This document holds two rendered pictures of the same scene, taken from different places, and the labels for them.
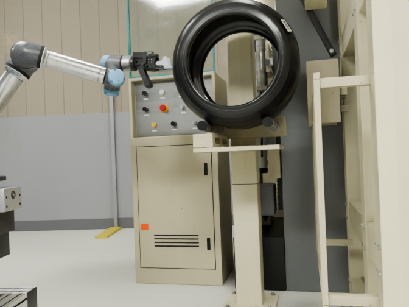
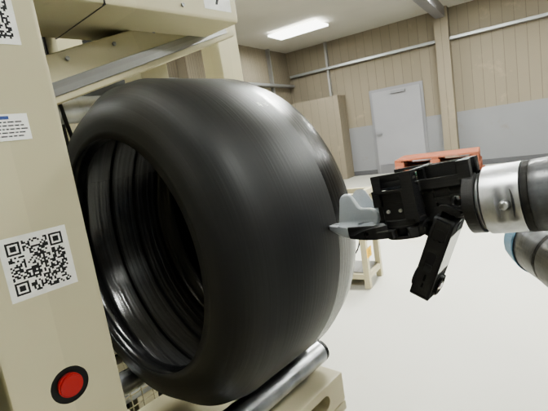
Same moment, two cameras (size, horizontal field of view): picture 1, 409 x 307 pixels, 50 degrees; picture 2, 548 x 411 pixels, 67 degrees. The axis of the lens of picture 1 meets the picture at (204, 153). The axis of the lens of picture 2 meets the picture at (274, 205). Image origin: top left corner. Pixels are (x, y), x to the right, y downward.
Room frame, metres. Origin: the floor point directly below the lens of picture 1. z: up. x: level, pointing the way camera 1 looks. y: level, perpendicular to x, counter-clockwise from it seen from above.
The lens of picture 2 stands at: (2.56, 0.34, 1.32)
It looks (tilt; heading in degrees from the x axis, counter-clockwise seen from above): 9 degrees down; 209
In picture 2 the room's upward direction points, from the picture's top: 9 degrees counter-clockwise
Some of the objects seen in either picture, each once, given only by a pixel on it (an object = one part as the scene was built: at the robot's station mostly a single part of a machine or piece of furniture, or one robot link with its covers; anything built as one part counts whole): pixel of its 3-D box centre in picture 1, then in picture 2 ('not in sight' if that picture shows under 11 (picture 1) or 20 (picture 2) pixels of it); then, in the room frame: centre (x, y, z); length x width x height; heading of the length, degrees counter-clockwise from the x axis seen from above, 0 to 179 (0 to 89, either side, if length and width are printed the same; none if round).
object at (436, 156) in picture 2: not in sight; (440, 180); (-3.66, -0.40, 0.39); 1.10 x 0.75 x 0.78; 89
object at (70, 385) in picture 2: not in sight; (68, 383); (2.27, -0.15, 1.06); 0.03 x 0.02 x 0.03; 167
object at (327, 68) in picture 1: (322, 94); not in sight; (2.13, -0.59, 1.05); 0.20 x 0.15 x 0.30; 167
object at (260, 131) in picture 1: (246, 128); not in sight; (2.18, -0.21, 0.90); 0.40 x 0.03 x 0.10; 77
